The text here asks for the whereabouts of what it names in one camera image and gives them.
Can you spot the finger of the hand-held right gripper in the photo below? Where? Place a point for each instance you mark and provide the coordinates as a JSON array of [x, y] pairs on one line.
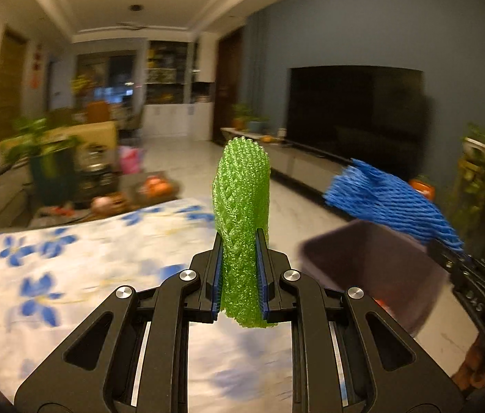
[[444, 254]]

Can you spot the orange dining chair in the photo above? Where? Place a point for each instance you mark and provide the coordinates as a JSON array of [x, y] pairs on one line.
[[98, 112]]

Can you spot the ceiling lamp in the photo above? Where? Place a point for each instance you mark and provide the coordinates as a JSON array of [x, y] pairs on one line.
[[133, 26]]

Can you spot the blue foam net sleeve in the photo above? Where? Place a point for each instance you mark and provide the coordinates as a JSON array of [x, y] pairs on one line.
[[388, 206]]

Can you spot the light wooden door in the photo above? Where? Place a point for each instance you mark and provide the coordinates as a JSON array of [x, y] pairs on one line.
[[10, 77]]

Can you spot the tall leafy plant on stand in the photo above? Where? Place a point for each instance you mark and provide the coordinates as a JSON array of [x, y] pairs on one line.
[[483, 167]]

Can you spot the dark wooden door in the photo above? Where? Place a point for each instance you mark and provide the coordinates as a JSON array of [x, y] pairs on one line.
[[228, 86]]

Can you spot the red wall decorations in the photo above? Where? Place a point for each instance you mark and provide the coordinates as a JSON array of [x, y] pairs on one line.
[[37, 62]]

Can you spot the grey plastic bin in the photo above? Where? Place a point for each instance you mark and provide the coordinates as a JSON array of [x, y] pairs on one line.
[[367, 266]]

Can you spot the small orange speaker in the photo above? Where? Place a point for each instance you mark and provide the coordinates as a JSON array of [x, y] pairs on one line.
[[423, 187]]

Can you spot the plate of orange fruit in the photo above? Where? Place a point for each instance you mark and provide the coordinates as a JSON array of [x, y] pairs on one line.
[[156, 187]]

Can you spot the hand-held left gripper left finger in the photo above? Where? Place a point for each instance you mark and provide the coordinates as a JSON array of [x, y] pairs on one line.
[[216, 277]]

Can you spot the small white side table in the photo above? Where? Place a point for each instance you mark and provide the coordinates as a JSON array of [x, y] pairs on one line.
[[238, 132]]

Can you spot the pink gift bag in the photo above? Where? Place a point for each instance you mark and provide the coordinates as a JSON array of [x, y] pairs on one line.
[[130, 159]]

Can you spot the potted plant in teal pot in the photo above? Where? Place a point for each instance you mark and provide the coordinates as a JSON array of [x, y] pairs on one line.
[[49, 172]]

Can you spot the white display cabinet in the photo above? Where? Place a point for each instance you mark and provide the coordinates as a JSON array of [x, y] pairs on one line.
[[169, 120]]

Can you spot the plant in blue pot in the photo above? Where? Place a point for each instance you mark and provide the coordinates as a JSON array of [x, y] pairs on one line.
[[259, 124]]

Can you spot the grey television stand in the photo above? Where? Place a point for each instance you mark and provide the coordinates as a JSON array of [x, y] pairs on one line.
[[302, 167]]

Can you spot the blue floral tablecloth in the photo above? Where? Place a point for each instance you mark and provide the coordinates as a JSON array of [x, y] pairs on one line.
[[96, 249]]

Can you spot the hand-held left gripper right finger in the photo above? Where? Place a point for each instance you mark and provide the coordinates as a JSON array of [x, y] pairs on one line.
[[262, 277]]

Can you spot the dark coffee table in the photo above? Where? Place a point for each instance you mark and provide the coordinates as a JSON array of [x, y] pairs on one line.
[[96, 198]]

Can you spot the green foam net sleeve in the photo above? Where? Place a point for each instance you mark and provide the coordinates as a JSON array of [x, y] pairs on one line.
[[240, 206]]

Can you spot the yellow flower bouquet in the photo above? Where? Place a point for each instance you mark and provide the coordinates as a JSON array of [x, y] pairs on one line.
[[81, 84]]

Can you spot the person's right hand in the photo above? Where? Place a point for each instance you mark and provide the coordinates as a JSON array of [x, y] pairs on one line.
[[479, 365]]

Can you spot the black flat television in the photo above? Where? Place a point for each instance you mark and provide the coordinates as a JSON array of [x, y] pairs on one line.
[[354, 116]]

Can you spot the plant in orange pot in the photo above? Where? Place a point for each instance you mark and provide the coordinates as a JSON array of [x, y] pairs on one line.
[[240, 116]]

